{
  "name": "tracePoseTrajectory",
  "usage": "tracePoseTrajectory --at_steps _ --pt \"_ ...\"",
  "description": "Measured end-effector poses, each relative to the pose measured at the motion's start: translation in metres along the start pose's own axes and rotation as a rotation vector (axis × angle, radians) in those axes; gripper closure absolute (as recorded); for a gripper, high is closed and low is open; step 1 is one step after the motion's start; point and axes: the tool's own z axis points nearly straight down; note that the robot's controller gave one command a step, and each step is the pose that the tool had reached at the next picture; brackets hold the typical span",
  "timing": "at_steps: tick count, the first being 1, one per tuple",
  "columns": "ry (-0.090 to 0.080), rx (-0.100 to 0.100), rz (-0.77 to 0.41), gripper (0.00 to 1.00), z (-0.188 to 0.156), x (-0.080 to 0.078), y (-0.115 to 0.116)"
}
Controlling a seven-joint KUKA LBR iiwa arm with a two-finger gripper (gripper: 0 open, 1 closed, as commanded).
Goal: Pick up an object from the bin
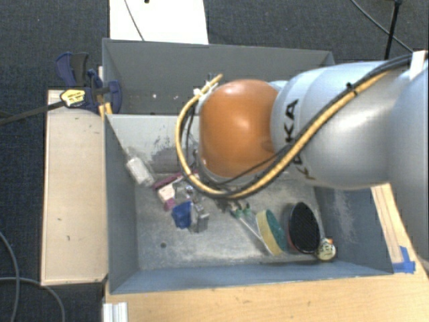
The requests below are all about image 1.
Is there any yellow and green sponge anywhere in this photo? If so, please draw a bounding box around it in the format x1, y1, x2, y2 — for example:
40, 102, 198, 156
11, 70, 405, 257
255, 209, 288, 257

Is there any small cream round toy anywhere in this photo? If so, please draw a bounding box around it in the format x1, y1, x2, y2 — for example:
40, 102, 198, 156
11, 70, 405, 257
316, 237, 337, 262

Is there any magenta flat strip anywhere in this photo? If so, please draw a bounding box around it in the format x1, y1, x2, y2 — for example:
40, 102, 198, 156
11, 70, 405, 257
153, 174, 184, 191

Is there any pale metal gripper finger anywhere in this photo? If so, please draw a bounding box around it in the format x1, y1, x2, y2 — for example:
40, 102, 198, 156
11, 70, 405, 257
194, 205, 211, 234
188, 201, 198, 229

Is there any pink and white block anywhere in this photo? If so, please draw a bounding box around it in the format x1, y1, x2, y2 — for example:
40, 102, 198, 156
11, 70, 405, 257
157, 184, 177, 213

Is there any grey metal bin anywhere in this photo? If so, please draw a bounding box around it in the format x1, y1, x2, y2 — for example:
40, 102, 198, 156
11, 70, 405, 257
101, 38, 395, 296

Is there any pale wood board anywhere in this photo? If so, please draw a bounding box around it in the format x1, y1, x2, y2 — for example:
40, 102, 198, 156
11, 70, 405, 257
40, 89, 110, 286

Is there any black oval mesh brush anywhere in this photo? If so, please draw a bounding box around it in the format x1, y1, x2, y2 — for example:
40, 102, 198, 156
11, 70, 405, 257
283, 201, 322, 256

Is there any blue plastic toy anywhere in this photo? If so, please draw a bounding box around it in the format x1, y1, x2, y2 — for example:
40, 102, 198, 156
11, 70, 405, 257
171, 201, 194, 230

